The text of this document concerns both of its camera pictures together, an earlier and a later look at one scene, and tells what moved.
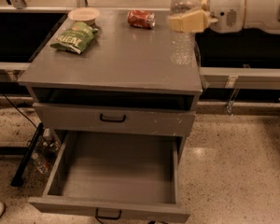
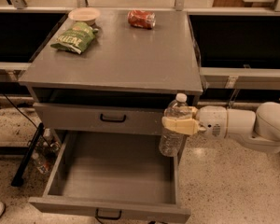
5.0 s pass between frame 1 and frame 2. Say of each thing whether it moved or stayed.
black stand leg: stayed
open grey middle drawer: stayed
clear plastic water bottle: moved
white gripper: moved
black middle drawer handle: stayed
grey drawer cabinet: stayed
